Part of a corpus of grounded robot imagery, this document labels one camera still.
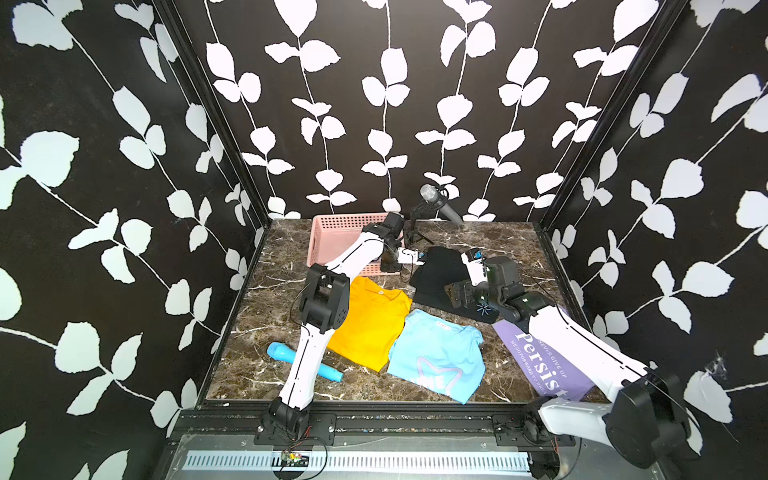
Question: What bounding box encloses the black t-shirt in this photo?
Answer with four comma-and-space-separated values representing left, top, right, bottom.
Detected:
409, 246, 499, 324

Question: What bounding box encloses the yellow t-shirt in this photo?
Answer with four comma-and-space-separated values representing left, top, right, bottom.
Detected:
328, 277, 412, 372

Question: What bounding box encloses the pink perforated plastic basket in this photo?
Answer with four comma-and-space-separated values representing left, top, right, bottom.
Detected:
307, 212, 405, 279

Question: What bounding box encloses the light blue t-shirt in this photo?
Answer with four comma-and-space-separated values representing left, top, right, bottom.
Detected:
387, 310, 486, 404

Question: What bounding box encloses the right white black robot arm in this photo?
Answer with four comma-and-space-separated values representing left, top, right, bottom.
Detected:
444, 249, 691, 468

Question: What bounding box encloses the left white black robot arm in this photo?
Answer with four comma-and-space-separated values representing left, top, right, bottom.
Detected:
268, 213, 405, 441

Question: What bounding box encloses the purple folded t-shirt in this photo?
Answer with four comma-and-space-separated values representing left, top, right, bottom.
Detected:
492, 319, 595, 401

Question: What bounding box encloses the black microphone tripod stand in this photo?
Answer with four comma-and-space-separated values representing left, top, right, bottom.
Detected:
407, 206, 436, 246

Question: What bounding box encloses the grey microphone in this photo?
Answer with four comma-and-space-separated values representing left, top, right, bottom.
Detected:
419, 184, 464, 226

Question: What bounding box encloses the light blue cylinder tube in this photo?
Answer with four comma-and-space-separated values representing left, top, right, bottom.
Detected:
266, 341, 344, 383

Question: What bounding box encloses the small circuit board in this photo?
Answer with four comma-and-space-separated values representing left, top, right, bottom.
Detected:
277, 451, 310, 469

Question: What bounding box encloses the white perforated vent strip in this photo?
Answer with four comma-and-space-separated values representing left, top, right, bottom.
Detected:
181, 450, 531, 475

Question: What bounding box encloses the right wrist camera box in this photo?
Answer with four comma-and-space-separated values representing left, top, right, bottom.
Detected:
461, 247, 488, 287

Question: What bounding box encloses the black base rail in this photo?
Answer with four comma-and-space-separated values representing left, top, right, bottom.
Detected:
173, 400, 655, 448

